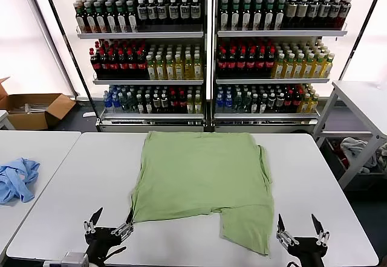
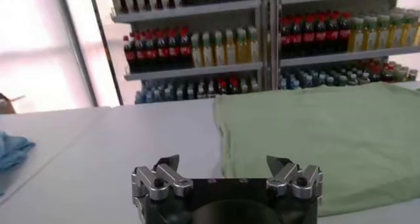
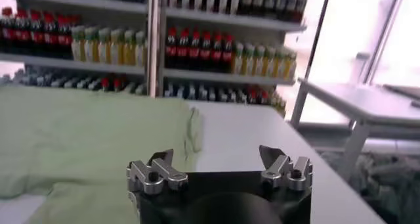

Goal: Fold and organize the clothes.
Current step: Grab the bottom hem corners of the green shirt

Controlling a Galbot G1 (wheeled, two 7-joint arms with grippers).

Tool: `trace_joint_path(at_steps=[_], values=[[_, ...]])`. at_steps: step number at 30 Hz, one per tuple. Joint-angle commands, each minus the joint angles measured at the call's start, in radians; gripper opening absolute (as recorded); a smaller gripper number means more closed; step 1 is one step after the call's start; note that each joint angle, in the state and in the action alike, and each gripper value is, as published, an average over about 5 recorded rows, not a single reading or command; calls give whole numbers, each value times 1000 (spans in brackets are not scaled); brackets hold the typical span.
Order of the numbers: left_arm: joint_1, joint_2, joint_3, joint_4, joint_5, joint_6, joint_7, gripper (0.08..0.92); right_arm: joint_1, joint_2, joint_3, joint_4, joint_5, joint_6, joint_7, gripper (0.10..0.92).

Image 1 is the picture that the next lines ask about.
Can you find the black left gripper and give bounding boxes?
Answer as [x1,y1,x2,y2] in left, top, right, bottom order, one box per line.
[83,207,135,258]

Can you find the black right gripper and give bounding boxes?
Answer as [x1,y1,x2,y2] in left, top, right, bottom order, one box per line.
[275,213,330,260]

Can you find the green polo shirt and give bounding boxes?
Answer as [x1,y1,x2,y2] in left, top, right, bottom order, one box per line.
[129,130,275,256]

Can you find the grey storage bin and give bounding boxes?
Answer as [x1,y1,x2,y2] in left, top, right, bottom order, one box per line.
[320,138,387,191]

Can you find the crumpled light blue cloth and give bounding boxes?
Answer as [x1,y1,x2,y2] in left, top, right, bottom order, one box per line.
[0,157,41,206]

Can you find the white grey cloth pile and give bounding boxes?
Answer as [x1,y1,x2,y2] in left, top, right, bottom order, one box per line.
[340,137,379,168]

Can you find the open cardboard box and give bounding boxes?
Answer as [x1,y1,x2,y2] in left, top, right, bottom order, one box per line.
[0,76,77,130]

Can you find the red cap cola bottle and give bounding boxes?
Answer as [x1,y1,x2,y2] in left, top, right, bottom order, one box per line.
[255,48,266,79]
[169,90,178,114]
[246,48,256,79]
[217,48,227,79]
[284,90,294,112]
[227,48,237,79]
[136,49,147,79]
[293,89,303,112]
[109,49,119,79]
[236,48,247,79]
[178,90,187,114]
[118,49,128,79]
[265,48,276,79]
[100,49,110,79]
[91,49,102,79]
[127,49,137,79]

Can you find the white packing material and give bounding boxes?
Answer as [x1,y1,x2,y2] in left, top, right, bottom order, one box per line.
[18,103,51,115]

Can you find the small white table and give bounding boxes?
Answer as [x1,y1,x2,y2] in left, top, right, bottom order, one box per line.
[0,109,16,130]

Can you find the black metal pole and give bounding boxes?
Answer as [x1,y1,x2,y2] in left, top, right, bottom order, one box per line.
[39,0,102,123]
[337,0,387,82]

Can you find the metal drinks shelving rack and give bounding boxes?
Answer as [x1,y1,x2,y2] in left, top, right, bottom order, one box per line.
[59,0,212,134]
[211,0,348,134]

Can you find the green cap tea bottle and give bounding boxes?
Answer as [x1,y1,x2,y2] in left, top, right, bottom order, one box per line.
[252,0,264,31]
[104,0,117,33]
[115,0,128,33]
[74,3,86,34]
[263,0,275,31]
[220,0,230,31]
[83,1,96,34]
[93,1,106,34]
[126,0,138,33]
[230,0,242,31]
[241,0,253,31]
[274,0,286,31]

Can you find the dark drink bottle white label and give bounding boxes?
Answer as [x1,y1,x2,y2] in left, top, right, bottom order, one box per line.
[137,0,148,31]
[328,0,341,29]
[190,0,202,31]
[147,0,158,31]
[168,0,180,31]
[157,0,169,31]
[307,0,320,29]
[318,0,331,29]
[180,0,191,31]

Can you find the beige label dark bottle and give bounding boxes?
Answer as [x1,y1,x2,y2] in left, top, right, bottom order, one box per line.
[296,0,308,29]
[285,0,298,29]

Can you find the red drink bottle white label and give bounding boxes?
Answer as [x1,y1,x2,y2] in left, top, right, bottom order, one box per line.
[338,0,352,29]

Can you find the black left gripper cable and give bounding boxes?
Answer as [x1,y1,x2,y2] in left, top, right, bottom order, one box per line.
[101,246,127,262]

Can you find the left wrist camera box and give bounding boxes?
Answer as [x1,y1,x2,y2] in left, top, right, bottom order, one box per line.
[60,251,90,267]

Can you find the grey frame white table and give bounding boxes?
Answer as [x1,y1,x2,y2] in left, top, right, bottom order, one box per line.
[313,79,387,191]

